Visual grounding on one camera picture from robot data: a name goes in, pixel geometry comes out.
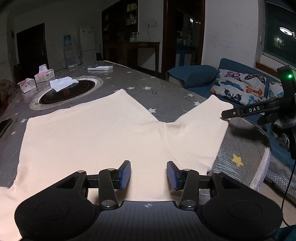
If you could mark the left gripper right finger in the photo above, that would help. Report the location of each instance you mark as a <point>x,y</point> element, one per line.
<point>187,181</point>

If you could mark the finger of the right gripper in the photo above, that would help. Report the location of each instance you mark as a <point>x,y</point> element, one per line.
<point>253,109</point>

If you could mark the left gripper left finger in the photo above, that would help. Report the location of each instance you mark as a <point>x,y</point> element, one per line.
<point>111,180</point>

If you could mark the cream garment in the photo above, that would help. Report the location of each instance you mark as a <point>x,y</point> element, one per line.
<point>102,134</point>

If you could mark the gloved right hand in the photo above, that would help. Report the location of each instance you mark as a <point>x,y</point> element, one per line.
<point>280,129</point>

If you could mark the butterfly print cushion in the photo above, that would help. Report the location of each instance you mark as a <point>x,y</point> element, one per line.
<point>240,88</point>

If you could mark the round black induction cooktop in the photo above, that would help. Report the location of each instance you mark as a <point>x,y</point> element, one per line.
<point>50,98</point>

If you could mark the loose white tissue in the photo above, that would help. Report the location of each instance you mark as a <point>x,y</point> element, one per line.
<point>62,83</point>

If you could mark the white remote control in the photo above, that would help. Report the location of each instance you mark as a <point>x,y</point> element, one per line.
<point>100,68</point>

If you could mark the black smartphone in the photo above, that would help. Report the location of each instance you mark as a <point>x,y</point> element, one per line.
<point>4,126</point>

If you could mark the small flat packet on table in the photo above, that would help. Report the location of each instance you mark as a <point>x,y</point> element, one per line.
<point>72,66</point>

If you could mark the pink tissue box with tissue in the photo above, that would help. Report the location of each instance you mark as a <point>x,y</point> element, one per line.
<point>44,74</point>

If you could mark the dark wooden side table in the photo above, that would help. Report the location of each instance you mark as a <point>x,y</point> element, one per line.
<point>142,55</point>

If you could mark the water dispenser with blue bottle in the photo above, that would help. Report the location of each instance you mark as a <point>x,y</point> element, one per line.
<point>68,51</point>

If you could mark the strawberry print pet bed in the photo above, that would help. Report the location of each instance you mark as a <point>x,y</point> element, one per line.
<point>8,90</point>

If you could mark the white refrigerator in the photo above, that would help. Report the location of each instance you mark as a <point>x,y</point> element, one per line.
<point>87,44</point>

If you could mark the dark entrance door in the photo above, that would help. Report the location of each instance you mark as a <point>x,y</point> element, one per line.
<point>32,51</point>

